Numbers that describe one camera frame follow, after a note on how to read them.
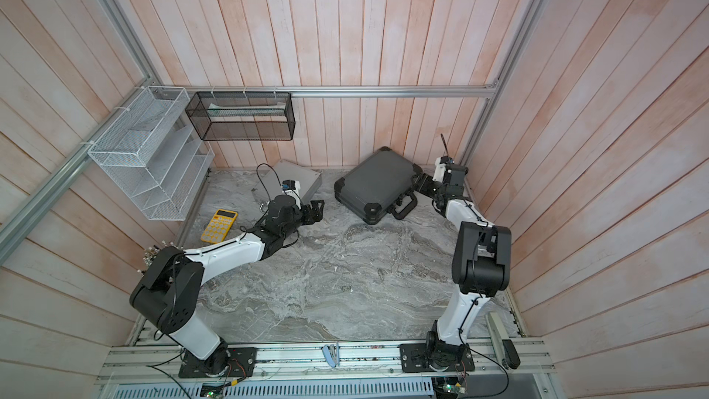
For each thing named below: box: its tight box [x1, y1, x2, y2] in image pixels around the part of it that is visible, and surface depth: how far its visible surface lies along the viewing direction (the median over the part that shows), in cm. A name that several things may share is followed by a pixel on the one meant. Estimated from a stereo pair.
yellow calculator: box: [200, 208, 240, 244], surface depth 103 cm
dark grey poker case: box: [333, 146, 423, 226], surface depth 106 cm
